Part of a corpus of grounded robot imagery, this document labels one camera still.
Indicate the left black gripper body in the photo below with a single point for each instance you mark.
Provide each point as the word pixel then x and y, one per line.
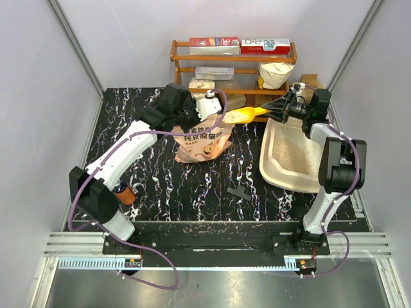
pixel 187 117

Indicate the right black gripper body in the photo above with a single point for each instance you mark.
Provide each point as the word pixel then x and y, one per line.
pixel 298 110

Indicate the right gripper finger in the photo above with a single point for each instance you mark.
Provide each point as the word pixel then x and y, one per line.
pixel 280 116
pixel 280 104

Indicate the yellow plastic litter scoop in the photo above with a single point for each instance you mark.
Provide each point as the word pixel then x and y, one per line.
pixel 243 115

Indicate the pink cat litter bag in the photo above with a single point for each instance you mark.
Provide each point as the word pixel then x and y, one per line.
pixel 206 146

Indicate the black bag clip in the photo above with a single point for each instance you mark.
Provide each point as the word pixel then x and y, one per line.
pixel 240 192

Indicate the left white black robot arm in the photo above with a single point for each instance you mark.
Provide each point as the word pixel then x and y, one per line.
pixel 93 188

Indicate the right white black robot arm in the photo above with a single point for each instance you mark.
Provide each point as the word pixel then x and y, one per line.
pixel 341 168

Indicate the dark brown box under shelf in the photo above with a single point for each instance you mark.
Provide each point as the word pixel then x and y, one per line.
pixel 263 101

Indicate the beige litter box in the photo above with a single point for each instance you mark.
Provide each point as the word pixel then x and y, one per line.
pixel 288 159

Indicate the silver box middle shelf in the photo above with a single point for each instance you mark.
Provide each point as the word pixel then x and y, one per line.
pixel 214 73

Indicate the red white box right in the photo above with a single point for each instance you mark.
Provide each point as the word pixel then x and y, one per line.
pixel 264 46

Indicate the red silver box left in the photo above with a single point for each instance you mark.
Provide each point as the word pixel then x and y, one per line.
pixel 214 46

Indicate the white paper bag on shelf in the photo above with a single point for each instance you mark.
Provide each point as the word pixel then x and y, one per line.
pixel 273 75

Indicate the brown cardboard boxes right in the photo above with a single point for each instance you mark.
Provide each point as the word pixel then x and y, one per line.
pixel 312 83

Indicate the white bag lower shelf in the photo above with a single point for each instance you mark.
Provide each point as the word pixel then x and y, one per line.
pixel 195 85

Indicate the wooden shelf rack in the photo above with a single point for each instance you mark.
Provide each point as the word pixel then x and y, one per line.
pixel 245 71

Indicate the orange spray bottle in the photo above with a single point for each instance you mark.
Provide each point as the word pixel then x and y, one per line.
pixel 124 193

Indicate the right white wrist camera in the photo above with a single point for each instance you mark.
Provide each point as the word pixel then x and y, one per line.
pixel 298 89

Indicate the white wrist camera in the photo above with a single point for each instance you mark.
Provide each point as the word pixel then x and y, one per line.
pixel 298 89
pixel 208 106

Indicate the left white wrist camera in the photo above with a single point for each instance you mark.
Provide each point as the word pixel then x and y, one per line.
pixel 208 106

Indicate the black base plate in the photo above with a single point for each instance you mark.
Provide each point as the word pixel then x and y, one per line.
pixel 272 237

